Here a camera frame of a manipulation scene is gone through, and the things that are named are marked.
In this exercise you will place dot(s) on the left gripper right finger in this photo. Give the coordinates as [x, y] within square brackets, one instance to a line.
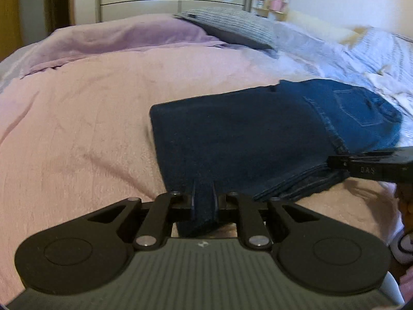
[238, 216]

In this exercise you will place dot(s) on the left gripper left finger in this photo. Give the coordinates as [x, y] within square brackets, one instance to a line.
[168, 208]

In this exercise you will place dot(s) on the dark blue denim jeans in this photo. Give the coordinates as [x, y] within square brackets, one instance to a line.
[265, 142]

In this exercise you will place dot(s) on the white garment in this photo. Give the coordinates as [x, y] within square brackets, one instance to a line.
[394, 91]

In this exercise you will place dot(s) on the striped pillow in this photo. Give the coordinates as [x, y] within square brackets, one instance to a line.
[384, 53]

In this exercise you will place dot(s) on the pink grey bedspread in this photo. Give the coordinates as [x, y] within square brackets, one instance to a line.
[77, 137]

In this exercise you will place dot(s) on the cream headboard cushion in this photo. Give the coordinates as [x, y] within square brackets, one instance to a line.
[321, 29]

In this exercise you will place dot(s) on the lilac blanket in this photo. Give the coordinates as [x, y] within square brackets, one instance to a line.
[138, 33]

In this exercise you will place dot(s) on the grey checked cushion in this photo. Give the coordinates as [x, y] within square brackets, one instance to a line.
[233, 26]

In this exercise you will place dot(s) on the pink cup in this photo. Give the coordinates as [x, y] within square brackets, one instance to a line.
[276, 5]

